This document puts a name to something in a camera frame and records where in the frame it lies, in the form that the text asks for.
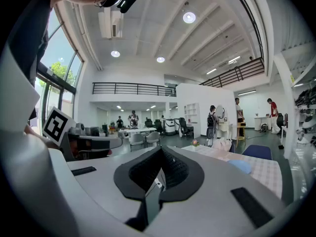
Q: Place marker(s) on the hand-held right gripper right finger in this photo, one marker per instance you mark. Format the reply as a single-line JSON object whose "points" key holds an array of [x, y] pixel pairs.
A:
{"points": [[185, 181]]}

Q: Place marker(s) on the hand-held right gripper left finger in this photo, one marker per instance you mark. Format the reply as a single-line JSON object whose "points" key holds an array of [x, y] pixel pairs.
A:
{"points": [[128, 181]]}

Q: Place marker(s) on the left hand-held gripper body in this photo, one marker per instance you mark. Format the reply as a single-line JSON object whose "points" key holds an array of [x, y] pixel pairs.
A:
{"points": [[58, 126]]}

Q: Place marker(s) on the person's left forearm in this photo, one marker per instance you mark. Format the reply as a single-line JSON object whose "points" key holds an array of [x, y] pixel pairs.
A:
{"points": [[37, 136]]}

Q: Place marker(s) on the potted pink flower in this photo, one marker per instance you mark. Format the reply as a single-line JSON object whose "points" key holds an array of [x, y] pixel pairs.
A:
{"points": [[195, 143]]}

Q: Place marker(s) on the grey chair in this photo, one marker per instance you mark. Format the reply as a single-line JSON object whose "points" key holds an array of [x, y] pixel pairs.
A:
{"points": [[153, 137], [136, 139]]}

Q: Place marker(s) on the long white table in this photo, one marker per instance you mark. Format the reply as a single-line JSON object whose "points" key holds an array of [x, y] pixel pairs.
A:
{"points": [[137, 130]]}

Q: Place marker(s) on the pink bag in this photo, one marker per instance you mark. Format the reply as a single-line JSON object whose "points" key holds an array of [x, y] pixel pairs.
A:
{"points": [[222, 144]]}

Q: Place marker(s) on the black office chair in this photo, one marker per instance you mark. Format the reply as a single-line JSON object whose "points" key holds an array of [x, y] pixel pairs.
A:
{"points": [[185, 127]]}

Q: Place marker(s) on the white vanity table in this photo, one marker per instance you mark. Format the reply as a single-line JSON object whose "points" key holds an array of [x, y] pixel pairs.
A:
{"points": [[224, 128]]}

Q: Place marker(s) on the large glass window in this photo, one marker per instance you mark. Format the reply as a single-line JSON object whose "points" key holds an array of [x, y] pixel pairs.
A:
{"points": [[59, 58]]}

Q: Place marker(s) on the white bookshelf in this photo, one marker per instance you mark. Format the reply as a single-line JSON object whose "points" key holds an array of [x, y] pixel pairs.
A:
{"points": [[192, 112]]}

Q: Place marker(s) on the yellow wooden stool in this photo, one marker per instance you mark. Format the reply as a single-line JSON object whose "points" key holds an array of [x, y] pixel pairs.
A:
{"points": [[241, 132]]}

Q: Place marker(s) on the oval vanity mirror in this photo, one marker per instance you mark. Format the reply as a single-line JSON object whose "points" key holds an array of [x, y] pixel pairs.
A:
{"points": [[219, 112]]}

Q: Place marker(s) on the checkered cloth table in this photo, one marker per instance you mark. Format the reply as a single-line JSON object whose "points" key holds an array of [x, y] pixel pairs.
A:
{"points": [[264, 171]]}

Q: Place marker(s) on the black mezzanine railing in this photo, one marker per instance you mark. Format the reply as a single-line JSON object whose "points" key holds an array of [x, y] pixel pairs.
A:
{"points": [[134, 89]]}

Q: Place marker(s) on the round ceiling light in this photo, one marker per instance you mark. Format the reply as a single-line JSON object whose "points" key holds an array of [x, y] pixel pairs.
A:
{"points": [[115, 53], [189, 17], [160, 59]]}

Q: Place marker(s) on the person's dark shirt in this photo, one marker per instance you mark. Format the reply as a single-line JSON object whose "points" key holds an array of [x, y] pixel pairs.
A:
{"points": [[27, 33]]}

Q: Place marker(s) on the white air conditioner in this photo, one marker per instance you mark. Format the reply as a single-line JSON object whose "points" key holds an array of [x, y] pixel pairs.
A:
{"points": [[108, 21]]}

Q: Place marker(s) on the dark upper balcony railing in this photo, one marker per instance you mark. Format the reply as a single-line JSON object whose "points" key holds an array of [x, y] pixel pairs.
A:
{"points": [[237, 73]]}

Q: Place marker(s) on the person's eyeglasses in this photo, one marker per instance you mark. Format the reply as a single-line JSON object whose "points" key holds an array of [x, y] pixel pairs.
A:
{"points": [[101, 1]]}

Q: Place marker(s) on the white storage rack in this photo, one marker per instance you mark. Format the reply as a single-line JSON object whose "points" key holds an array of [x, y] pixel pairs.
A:
{"points": [[304, 112]]}

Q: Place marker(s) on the black head-mounted camera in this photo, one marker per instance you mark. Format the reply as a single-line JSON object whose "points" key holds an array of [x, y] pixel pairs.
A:
{"points": [[128, 2]]}

